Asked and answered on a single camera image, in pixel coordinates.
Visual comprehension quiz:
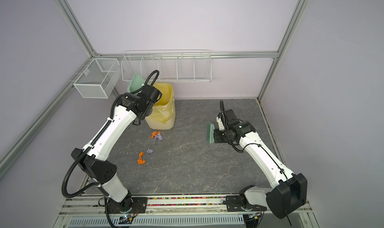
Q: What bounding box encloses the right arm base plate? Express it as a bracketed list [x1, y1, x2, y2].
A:
[223, 195, 267, 212]

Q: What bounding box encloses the green plastic dustpan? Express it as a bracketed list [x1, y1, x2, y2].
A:
[127, 73, 146, 94]

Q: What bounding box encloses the aluminium front rail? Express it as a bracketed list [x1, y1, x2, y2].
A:
[58, 192, 313, 218]

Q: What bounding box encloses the orange paper scrap near bin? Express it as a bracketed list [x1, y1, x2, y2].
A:
[151, 131, 161, 139]

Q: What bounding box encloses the orange paper scrap left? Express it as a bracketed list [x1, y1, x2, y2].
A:
[137, 152, 146, 165]

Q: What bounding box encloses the beige bin with yellow bag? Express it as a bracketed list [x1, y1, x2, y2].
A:
[145, 83, 176, 130]

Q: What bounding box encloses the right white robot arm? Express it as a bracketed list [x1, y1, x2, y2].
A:
[207, 101, 308, 219]

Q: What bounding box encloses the white vented cable duct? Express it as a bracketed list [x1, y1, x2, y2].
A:
[68, 215, 245, 228]

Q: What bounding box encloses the small white mesh basket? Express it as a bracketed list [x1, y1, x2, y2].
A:
[74, 58, 122, 99]

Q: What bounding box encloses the aluminium corner frame post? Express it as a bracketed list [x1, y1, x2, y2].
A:
[257, 0, 316, 101]

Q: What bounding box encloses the long white wire basket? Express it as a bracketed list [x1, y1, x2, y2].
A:
[121, 50, 212, 82]

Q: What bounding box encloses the green hand brush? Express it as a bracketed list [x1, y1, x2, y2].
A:
[207, 123, 215, 144]

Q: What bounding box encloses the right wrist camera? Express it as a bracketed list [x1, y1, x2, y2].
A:
[216, 109, 241, 131]

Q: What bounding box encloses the purple paper scrap near bin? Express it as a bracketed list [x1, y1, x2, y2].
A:
[154, 133, 164, 141]

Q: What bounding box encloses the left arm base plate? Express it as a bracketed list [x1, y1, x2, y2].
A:
[107, 197, 148, 214]

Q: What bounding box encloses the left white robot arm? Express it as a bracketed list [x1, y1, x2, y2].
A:
[61, 70, 162, 213]

